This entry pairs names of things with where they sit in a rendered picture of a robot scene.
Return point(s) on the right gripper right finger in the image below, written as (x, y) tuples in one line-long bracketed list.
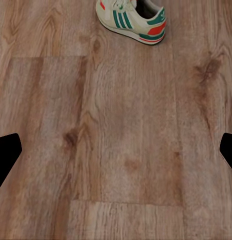
[(226, 147)]

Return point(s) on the gym shoe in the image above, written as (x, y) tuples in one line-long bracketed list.
[(139, 19)]

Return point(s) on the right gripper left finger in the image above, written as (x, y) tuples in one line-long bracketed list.
[(10, 149)]

